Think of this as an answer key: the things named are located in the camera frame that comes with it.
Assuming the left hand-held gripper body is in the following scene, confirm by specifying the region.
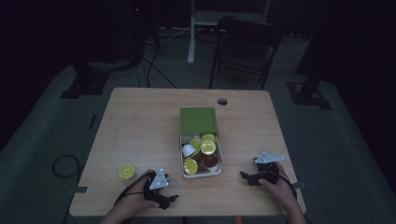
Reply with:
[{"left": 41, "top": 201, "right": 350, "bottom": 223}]
[{"left": 143, "top": 168, "right": 172, "bottom": 203}]

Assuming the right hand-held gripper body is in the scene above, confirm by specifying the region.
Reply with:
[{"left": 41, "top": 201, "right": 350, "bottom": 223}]
[{"left": 252, "top": 151, "right": 285, "bottom": 185}]

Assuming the white drawer tray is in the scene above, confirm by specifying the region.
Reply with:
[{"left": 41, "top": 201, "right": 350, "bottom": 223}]
[{"left": 178, "top": 133, "right": 224, "bottom": 179}]

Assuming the yellow lid coffee capsule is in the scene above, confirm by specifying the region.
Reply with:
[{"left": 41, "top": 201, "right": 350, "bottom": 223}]
[{"left": 118, "top": 164, "right": 136, "bottom": 180}]

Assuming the person's right hand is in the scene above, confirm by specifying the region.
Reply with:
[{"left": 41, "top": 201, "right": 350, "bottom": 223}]
[{"left": 258, "top": 161, "right": 298, "bottom": 213}]

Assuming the person's left hand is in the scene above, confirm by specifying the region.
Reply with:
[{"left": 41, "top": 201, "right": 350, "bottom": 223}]
[{"left": 121, "top": 168, "right": 161, "bottom": 217}]

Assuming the pile of coffee capsules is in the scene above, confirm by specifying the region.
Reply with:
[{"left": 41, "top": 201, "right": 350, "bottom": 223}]
[{"left": 181, "top": 133, "right": 219, "bottom": 175}]

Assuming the black stand with flat base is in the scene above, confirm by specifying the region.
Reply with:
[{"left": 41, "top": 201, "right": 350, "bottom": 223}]
[
  {"left": 60, "top": 61, "right": 110, "bottom": 100},
  {"left": 286, "top": 31, "right": 333, "bottom": 111}
]

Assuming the black folding chair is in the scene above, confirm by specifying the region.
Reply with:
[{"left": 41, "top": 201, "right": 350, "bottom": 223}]
[{"left": 208, "top": 16, "right": 285, "bottom": 91}]

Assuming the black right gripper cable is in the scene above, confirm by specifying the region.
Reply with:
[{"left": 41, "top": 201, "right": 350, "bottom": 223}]
[{"left": 277, "top": 170, "right": 298, "bottom": 200}]

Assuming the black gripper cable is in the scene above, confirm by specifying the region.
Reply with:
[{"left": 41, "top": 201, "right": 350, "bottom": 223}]
[
  {"left": 277, "top": 170, "right": 298, "bottom": 200},
  {"left": 113, "top": 171, "right": 151, "bottom": 207}
]

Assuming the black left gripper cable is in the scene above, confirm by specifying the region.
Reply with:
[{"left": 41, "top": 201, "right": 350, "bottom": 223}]
[{"left": 113, "top": 171, "right": 151, "bottom": 207}]

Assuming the black looped floor cable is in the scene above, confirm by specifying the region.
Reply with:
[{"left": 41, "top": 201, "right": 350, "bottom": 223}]
[{"left": 50, "top": 154, "right": 82, "bottom": 179}]

